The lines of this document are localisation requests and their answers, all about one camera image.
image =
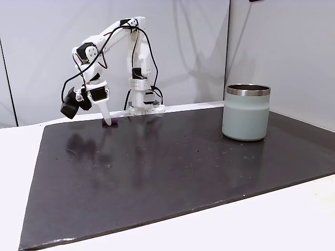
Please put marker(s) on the pale green steel-rimmed cup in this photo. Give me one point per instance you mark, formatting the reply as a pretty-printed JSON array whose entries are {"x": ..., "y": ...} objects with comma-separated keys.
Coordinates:
[{"x": 245, "y": 117}]

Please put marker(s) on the black wall fixture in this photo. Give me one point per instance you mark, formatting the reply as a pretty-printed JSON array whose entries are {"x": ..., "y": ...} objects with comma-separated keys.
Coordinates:
[{"x": 256, "y": 0}]

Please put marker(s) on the black camera box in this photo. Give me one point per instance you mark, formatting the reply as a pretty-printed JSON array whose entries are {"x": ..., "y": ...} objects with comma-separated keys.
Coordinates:
[{"x": 69, "y": 107}]

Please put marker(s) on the purple pen grip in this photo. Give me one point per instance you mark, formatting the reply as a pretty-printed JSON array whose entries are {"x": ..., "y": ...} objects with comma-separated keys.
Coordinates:
[{"x": 115, "y": 120}]

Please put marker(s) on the dark brown table mat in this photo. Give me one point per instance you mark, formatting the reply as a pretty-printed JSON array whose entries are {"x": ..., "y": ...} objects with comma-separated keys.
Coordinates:
[{"x": 157, "y": 183}]

